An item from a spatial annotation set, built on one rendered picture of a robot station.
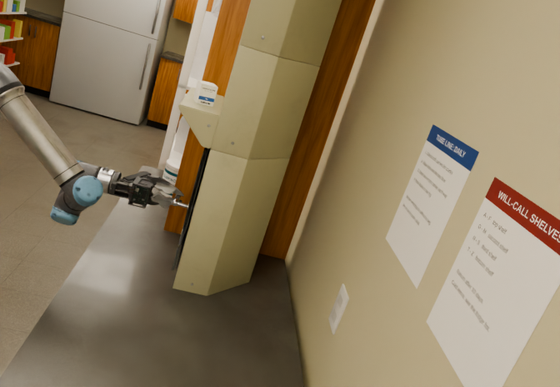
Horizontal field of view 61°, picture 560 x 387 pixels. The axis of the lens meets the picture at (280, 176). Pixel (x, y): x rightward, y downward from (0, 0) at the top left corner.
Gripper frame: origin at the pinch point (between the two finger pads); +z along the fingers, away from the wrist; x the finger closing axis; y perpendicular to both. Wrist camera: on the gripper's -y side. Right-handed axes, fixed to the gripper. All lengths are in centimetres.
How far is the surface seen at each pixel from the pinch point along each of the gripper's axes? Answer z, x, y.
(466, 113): 49, 55, 57
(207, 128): 3.1, 26.5, 10.8
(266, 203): 27.1, 5.5, 0.2
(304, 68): 25, 49, 2
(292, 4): 16, 65, 11
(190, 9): -64, 40, -511
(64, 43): -197, -43, -477
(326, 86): 39, 44, -26
